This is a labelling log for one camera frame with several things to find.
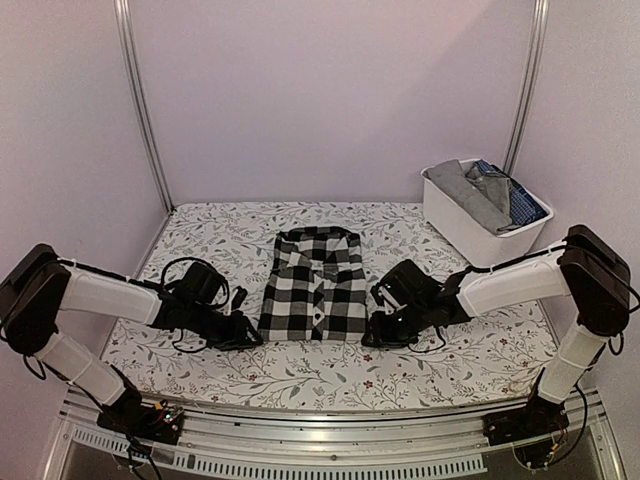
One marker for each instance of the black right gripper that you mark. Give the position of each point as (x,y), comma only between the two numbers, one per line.
(381,337)

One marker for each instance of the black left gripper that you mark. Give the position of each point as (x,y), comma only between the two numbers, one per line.
(236,338)

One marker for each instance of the black white checkered shirt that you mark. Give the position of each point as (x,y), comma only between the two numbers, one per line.
(316,289)

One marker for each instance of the white plastic bin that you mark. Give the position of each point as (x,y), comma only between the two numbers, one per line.
(477,245)

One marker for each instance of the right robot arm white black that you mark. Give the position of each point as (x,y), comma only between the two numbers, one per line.
(581,268)

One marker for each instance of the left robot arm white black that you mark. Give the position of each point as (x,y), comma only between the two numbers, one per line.
(44,287)

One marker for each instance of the grey long sleeve shirt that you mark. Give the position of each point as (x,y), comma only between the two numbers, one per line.
(483,196)

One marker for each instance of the floral patterned table mat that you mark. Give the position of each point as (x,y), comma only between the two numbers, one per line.
(492,358)

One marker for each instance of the blue checkered shirt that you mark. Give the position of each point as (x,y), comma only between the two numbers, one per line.
(522,202)

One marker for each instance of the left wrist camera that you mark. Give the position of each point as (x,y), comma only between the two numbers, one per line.
(200,283)

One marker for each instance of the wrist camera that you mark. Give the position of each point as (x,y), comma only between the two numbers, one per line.
(402,285)
(200,283)

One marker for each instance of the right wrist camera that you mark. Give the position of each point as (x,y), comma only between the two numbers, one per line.
(402,285)

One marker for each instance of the aluminium front rail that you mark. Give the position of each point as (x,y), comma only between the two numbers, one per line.
(220,442)

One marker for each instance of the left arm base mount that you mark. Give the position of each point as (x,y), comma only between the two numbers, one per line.
(160,422)

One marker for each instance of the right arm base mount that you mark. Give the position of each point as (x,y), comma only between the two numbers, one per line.
(537,417)

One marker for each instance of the right aluminium frame post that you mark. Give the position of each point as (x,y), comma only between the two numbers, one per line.
(527,90)

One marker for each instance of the aluminium frame post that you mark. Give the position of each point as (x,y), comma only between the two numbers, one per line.
(135,80)
(527,90)

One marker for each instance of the left aluminium frame post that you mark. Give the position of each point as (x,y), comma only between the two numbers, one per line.
(135,80)

